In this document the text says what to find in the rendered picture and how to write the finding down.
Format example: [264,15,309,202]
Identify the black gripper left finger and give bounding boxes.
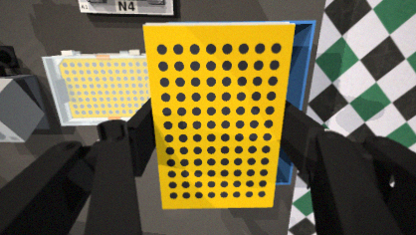
[0,97,156,235]

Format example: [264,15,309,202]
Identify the blue box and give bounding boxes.
[249,20,316,185]

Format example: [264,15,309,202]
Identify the yellow plate with grid of dark holes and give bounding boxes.
[143,22,296,209]

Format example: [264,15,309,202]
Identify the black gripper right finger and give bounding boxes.
[280,100,416,235]

